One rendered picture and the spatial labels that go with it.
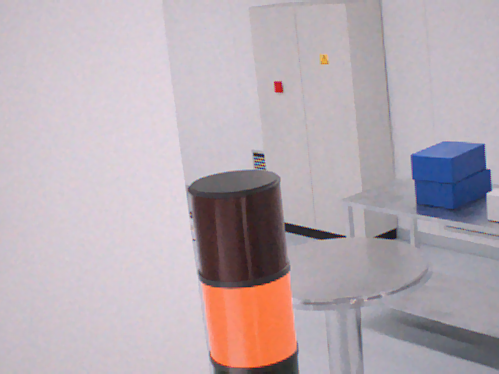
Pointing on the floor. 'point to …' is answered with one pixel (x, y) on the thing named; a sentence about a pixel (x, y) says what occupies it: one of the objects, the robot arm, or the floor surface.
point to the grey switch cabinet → (324, 111)
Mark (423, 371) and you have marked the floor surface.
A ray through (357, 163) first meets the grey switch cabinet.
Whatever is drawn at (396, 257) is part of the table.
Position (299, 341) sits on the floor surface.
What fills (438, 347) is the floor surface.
